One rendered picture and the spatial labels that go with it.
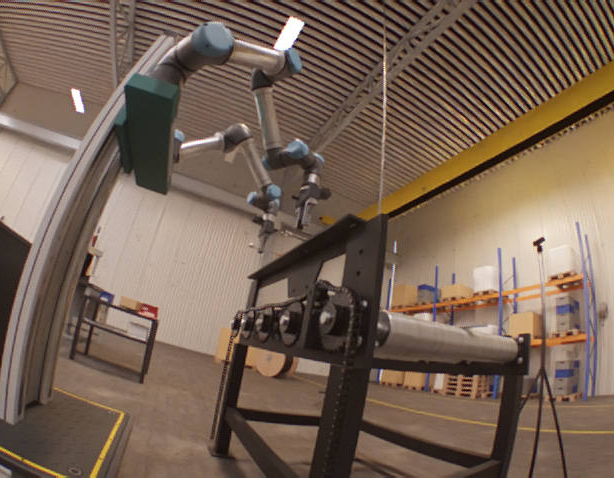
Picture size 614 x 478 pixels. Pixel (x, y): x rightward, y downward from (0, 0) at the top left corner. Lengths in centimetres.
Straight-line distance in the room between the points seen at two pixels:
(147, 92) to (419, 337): 102
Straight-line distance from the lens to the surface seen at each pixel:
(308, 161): 120
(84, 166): 96
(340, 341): 74
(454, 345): 103
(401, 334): 84
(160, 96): 88
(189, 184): 1183
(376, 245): 80
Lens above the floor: 76
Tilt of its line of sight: 22 degrees up
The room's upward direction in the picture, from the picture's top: 11 degrees clockwise
